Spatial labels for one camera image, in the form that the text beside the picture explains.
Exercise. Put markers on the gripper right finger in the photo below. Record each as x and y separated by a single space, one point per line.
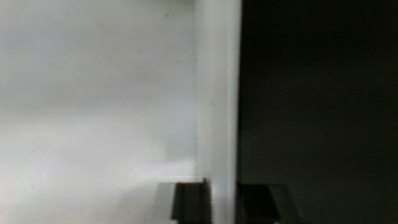
265 205

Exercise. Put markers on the white square table top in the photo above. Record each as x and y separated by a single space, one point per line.
117 108

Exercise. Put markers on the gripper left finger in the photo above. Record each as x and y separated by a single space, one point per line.
192 203

